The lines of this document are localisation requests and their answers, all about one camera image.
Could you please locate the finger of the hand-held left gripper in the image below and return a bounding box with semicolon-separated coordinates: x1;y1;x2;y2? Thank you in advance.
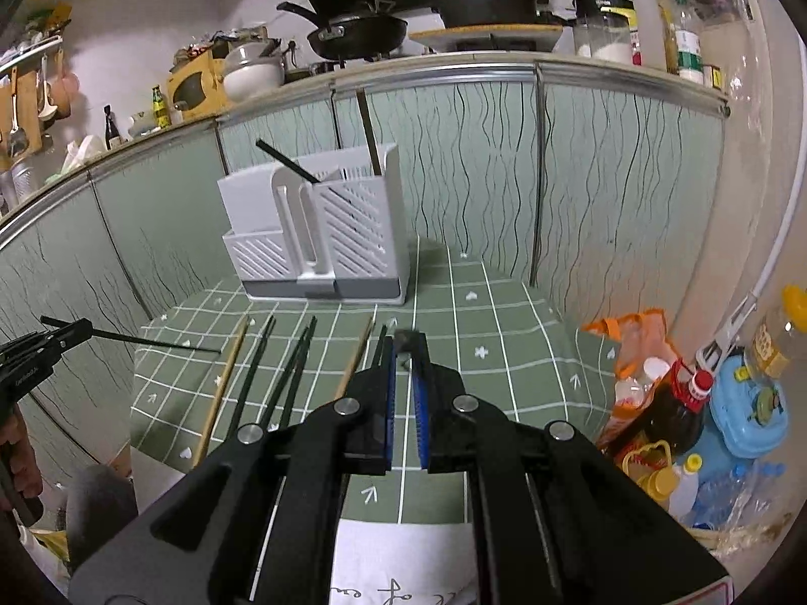
13;318;95;360

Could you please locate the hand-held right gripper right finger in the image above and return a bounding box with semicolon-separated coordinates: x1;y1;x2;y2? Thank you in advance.
410;330;735;605

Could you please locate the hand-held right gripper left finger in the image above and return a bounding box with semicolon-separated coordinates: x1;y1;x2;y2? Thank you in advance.
68;334;398;605

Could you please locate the black chopstick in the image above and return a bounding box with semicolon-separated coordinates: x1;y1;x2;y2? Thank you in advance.
39;316;223;354
277;317;318;431
255;139;319;184
261;326;310;433
367;324;388;372
225;315;277;442

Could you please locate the white utensil holder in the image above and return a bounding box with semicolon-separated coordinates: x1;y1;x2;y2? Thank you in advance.
217;142;405;307

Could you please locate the person's left hand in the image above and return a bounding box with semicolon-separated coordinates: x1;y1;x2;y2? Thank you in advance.
0;419;45;511

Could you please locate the green checked tablecloth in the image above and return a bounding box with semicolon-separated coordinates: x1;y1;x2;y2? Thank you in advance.
129;236;622;527

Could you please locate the grey trouser leg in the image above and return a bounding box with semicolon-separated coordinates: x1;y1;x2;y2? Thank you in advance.
66;463;140;576

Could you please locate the white printed cloth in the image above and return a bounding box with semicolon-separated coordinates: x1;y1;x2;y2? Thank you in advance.
328;517;486;605

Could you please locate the hanging metal ladle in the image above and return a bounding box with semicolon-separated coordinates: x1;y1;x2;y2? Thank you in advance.
8;69;30;156

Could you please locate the dark sauce bottle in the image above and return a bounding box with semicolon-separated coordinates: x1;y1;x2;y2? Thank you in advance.
104;104;125;151

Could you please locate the orange plastic bag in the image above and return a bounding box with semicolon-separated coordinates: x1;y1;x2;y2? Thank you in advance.
580;309;685;450

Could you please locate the hanging wooden cutting board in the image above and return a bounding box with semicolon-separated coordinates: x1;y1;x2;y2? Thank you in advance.
0;68;46;158

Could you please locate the yellow oil bottle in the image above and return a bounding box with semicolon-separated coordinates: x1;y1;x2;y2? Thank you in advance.
623;440;673;511

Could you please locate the red cap sauce bottle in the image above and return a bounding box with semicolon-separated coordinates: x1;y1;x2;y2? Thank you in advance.
643;359;716;456

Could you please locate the small yellow cap bottle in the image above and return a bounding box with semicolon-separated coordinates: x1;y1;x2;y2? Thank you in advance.
668;454;705;519

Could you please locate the yellow microwave oven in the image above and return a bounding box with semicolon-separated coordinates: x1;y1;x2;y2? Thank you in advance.
167;50;231;124

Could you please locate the white bowl pot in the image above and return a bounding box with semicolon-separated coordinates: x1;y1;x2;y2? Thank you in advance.
223;58;284;102

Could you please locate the blue plastic box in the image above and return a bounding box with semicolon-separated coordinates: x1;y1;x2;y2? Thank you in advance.
709;353;790;461

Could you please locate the clear plastic lid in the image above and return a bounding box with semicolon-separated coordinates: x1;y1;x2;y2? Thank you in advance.
223;43;278;73

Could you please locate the black wok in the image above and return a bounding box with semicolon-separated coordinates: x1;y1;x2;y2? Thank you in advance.
276;1;410;61

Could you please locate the round wooden board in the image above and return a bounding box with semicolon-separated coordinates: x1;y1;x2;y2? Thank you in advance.
410;23;565;40

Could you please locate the white pipe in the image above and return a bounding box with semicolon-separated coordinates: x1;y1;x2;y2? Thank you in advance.
694;157;807;363

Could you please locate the black cooking pot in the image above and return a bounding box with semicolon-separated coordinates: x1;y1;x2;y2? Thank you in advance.
435;0;571;29

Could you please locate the jar of white powder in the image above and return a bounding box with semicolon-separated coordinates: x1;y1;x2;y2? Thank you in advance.
572;0;635;65

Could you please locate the white squeeze bottle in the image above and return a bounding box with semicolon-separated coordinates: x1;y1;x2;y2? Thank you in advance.
630;0;669;74

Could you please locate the green label plastic bottle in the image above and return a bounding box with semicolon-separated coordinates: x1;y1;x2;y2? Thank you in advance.
671;0;706;84

